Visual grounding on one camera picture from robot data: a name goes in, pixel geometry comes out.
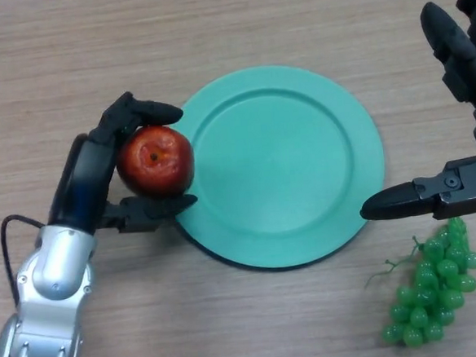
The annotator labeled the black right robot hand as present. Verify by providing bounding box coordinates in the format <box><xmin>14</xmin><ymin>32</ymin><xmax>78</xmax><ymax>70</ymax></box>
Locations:
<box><xmin>344</xmin><ymin>0</ymin><xmax>476</xmax><ymax>227</ymax></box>

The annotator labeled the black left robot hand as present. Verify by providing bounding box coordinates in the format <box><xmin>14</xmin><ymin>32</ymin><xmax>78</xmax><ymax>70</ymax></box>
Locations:
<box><xmin>38</xmin><ymin>86</ymin><xmax>201</xmax><ymax>240</ymax></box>

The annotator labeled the red apple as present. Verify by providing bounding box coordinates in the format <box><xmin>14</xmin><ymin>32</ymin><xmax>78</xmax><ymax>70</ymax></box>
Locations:
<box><xmin>113</xmin><ymin>123</ymin><xmax>197</xmax><ymax>203</ymax></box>

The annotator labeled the green round plate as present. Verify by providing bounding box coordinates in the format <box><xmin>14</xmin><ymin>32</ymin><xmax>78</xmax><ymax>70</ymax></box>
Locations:
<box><xmin>164</xmin><ymin>57</ymin><xmax>392</xmax><ymax>278</ymax></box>

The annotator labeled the green grape bunch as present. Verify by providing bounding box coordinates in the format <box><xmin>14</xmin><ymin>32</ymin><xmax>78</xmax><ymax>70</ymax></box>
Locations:
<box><xmin>361</xmin><ymin>215</ymin><xmax>476</xmax><ymax>350</ymax></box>

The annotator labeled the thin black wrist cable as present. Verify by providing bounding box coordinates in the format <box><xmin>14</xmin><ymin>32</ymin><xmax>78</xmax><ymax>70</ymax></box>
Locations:
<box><xmin>0</xmin><ymin>214</ymin><xmax>51</xmax><ymax>306</ymax></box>

